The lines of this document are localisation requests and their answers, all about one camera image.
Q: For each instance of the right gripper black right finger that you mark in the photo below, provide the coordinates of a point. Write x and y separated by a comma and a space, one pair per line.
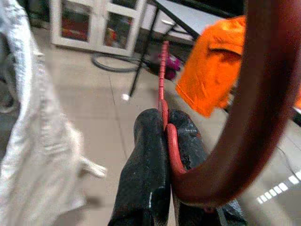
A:
192, 146

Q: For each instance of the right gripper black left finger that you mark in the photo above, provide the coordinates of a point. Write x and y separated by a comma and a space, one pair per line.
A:
143, 164

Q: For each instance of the red metal hanger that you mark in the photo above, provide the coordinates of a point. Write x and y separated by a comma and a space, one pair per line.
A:
265, 70

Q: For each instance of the light grey jeans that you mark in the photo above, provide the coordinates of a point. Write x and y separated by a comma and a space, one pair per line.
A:
35, 141

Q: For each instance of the orange shirt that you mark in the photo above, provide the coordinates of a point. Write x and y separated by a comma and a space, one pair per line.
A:
211, 70

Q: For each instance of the pink vacuum cleaner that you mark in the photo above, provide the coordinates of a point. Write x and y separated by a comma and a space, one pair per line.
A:
172, 68

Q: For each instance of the black framed table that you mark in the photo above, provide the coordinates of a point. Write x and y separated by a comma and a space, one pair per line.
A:
140, 64

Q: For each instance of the white glass door cabinet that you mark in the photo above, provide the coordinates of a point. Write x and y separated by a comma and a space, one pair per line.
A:
97, 35

